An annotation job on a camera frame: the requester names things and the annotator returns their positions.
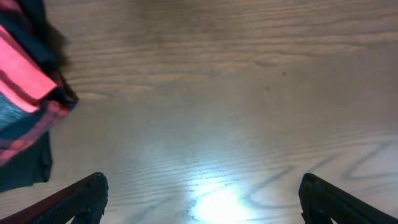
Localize black leggings with red waistband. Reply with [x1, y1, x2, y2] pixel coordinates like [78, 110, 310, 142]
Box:
[1, 8, 57, 129]

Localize red navy plaid garment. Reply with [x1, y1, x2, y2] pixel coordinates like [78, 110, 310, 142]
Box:
[0, 0, 79, 167]

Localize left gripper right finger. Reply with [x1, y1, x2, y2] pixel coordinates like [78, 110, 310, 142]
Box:
[298, 173, 397, 224]

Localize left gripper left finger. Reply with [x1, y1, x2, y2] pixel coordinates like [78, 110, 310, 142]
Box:
[1, 172, 109, 224]

